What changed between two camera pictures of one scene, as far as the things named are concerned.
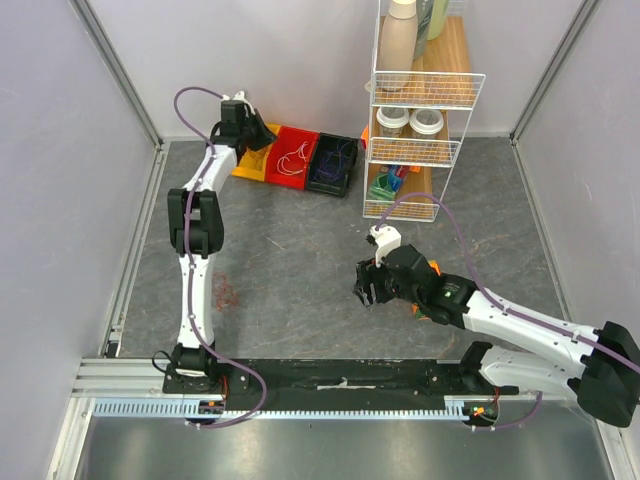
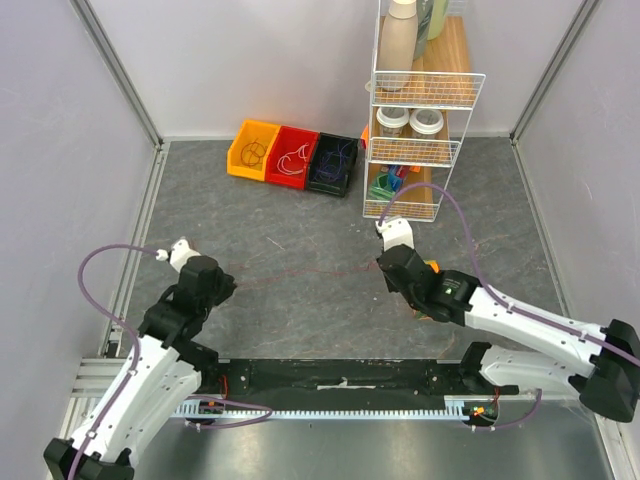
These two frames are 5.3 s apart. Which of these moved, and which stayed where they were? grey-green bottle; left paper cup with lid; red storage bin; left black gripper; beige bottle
Moved: left black gripper
Stayed: beige bottle; grey-green bottle; left paper cup with lid; red storage bin
